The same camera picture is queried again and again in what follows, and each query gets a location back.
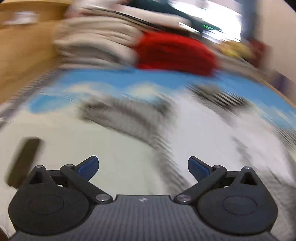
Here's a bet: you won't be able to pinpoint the black phone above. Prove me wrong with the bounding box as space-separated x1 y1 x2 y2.
6 137 43 189

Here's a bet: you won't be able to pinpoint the dark red plush pillow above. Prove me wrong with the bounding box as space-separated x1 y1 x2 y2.
249 39 270 69

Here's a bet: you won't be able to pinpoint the yellow plush toys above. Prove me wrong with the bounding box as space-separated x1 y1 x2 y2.
217 41 253 59

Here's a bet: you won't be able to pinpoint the red folded blanket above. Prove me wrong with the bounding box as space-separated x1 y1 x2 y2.
134 32 218 76

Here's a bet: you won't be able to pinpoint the blue patterned bed sheet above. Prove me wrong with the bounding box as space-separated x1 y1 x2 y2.
1 69 295 240

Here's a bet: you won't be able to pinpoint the black white striped hoodie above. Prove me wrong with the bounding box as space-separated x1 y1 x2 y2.
80 86 295 240

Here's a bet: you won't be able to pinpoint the cream folded blanket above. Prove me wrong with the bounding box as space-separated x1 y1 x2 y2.
53 16 143 69

